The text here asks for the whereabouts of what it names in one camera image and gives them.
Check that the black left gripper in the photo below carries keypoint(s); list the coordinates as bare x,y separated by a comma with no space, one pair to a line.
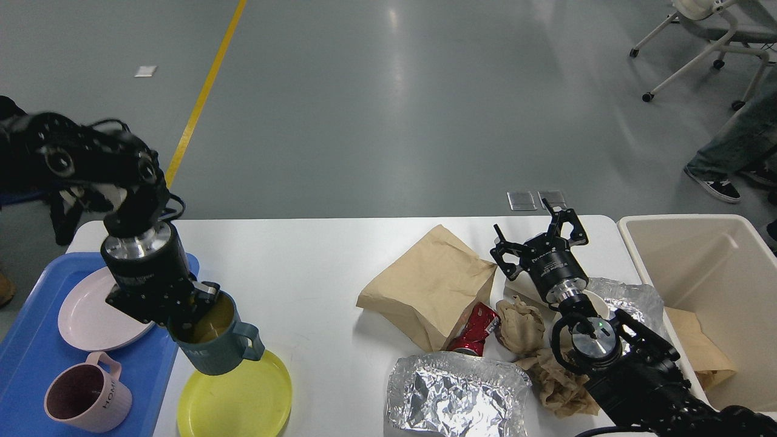
153,280

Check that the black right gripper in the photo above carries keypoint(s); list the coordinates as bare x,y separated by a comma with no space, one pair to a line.
551,267

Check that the dark green mug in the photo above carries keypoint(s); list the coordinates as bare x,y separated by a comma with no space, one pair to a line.
220,341

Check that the yellow plate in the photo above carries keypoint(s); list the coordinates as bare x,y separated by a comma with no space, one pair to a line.
255,399

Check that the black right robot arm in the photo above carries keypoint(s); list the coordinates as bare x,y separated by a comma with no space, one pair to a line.
632,371

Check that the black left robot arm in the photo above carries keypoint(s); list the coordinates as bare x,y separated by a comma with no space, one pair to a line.
79,167

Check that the right floor outlet cover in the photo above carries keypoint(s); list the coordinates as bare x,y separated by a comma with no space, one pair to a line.
554,198

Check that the floor outlet cover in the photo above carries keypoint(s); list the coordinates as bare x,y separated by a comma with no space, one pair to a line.
521,201
554,198

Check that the left floor outlet cover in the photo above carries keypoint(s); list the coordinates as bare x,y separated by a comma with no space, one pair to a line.
521,201

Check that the crumpled brown paper ball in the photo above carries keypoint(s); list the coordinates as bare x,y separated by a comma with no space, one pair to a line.
521,329

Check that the rear aluminium foil piece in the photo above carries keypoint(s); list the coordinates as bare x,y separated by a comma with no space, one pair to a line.
641,301

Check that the crushed red soda can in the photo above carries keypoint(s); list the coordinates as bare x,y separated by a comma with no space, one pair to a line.
482,322

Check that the brown paper bag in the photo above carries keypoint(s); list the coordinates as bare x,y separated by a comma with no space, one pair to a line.
429,292

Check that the pink plate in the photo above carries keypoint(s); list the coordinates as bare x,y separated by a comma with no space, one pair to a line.
87,322

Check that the crumpled brown paper napkin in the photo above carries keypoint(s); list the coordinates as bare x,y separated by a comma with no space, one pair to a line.
561,392

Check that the pink mug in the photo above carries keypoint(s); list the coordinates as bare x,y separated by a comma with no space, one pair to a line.
89,395

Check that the front aluminium foil tray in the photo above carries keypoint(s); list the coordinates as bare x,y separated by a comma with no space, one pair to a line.
453,394

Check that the beige plastic bin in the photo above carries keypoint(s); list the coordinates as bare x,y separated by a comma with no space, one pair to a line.
718,267

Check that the blue plastic tray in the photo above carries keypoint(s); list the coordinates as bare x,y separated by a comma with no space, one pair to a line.
33,353

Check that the black white sneaker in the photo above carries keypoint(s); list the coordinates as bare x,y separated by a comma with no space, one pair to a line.
722,190

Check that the brown paper in bin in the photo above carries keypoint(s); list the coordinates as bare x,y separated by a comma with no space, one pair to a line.
710,364

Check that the grey jeans leg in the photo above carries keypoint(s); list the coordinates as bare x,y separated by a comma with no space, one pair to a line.
746,139

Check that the white office chair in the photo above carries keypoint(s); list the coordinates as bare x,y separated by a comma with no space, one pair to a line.
728,27

